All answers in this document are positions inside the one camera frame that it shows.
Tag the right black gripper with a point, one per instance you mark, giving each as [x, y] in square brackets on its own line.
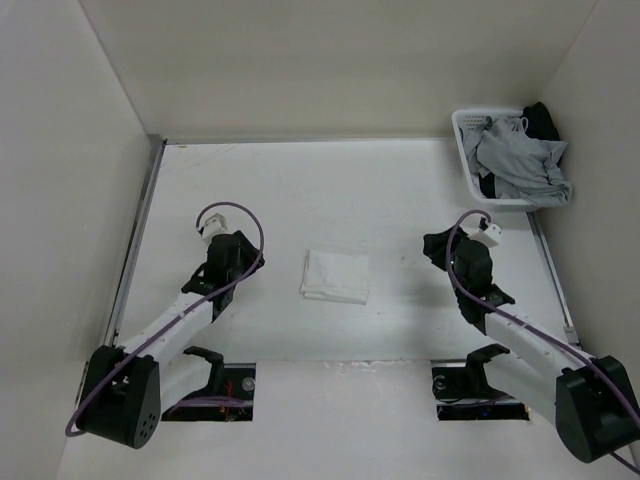
[436, 245]

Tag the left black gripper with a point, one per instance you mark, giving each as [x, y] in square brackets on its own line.
[250, 255]

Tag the white tank top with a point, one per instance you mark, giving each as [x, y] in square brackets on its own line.
[336, 277]

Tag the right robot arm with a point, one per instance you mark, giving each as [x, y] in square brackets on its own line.
[589, 400]

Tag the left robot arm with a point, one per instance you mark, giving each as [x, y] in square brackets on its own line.
[129, 387]

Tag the grey tank top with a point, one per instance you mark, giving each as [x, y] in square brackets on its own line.
[510, 165]

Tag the black tank top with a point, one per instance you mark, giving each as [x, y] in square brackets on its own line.
[540, 124]

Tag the white plastic laundry basket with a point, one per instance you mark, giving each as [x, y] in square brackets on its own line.
[470, 118]

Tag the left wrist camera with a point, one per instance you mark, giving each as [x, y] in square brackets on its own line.
[214, 225]

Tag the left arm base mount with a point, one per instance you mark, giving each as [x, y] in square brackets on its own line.
[230, 395]

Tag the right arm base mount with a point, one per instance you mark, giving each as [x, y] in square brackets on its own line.
[462, 393]

